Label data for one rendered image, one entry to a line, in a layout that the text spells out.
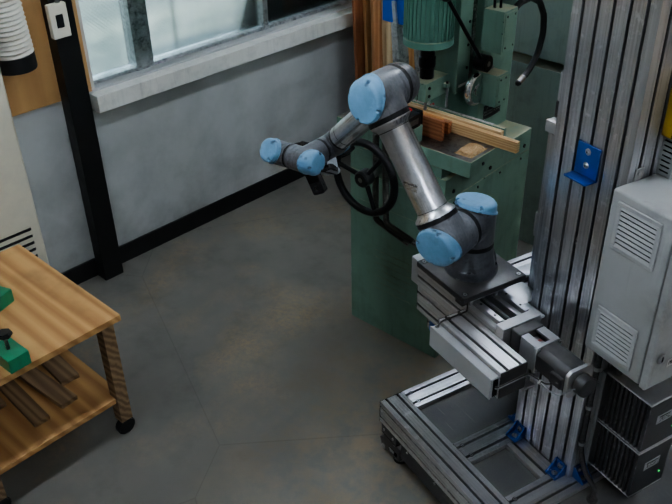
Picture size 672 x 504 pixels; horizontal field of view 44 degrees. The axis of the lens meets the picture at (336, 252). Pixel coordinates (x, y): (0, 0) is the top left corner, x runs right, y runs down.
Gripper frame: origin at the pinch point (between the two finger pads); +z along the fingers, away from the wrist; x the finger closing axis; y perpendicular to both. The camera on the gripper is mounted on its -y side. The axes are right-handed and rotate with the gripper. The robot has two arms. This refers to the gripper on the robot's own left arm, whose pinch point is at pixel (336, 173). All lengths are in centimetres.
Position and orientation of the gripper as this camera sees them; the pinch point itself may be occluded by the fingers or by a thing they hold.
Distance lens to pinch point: 274.5
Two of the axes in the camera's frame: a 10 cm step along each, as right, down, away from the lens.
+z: 5.8, 0.7, 8.1
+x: -8.1, 1.4, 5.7
